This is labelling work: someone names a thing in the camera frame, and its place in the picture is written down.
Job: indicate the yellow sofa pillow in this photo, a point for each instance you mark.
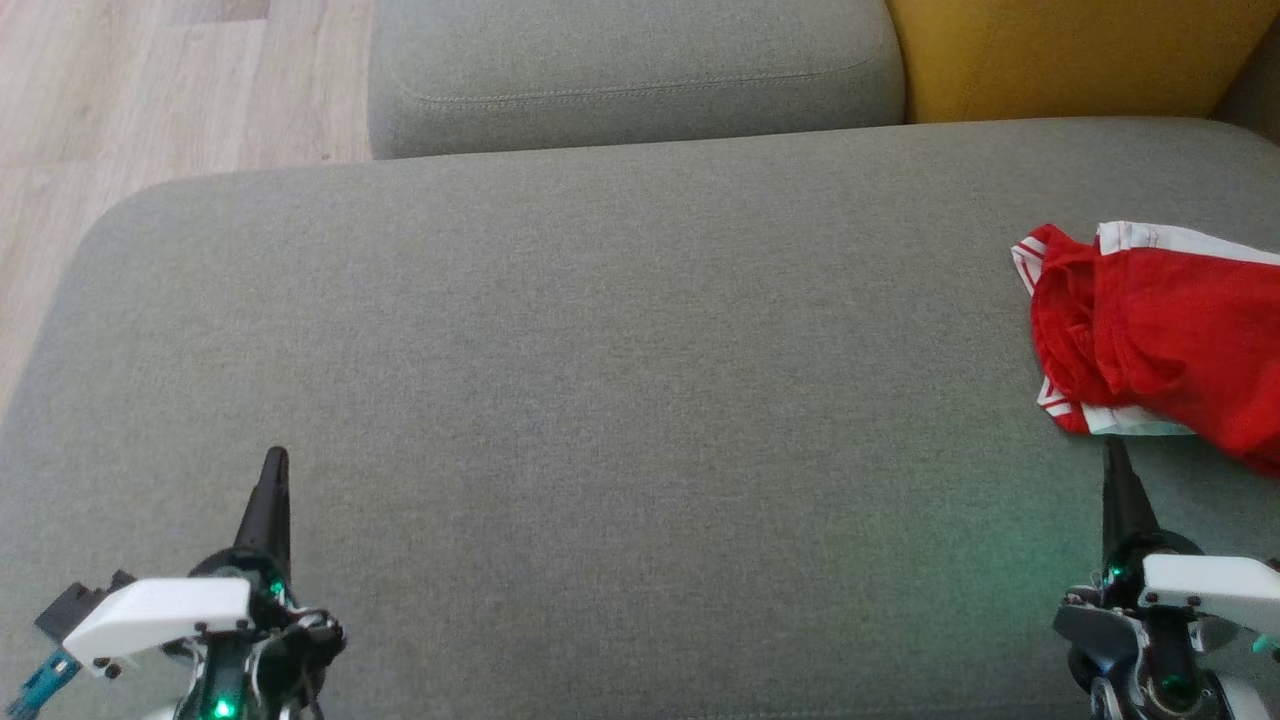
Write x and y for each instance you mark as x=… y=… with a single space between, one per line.
x=1060 y=60

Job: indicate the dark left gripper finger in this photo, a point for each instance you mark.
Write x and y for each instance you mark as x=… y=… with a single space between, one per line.
x=270 y=510

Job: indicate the red Bulls jersey white sleeves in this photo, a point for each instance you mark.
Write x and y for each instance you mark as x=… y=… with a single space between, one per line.
x=1065 y=330

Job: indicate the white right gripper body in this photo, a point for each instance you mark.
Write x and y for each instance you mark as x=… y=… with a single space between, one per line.
x=1210 y=585

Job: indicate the grey sofa back cushion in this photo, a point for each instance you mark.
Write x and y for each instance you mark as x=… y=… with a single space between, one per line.
x=630 y=70

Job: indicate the grey sofa corner cushion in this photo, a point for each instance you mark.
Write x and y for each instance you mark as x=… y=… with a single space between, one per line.
x=1255 y=100

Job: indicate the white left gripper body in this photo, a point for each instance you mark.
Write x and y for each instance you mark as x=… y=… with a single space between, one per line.
x=160 y=610

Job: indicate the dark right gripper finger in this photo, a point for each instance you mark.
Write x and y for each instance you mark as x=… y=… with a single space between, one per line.
x=1122 y=500

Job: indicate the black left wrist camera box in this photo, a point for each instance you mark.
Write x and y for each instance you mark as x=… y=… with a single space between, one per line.
x=72 y=610

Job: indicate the large grey sofa seat cushion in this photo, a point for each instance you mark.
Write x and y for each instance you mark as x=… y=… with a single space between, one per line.
x=650 y=400

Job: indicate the red mesh shorts white trim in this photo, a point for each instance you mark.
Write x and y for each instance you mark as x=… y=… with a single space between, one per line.
x=1200 y=340

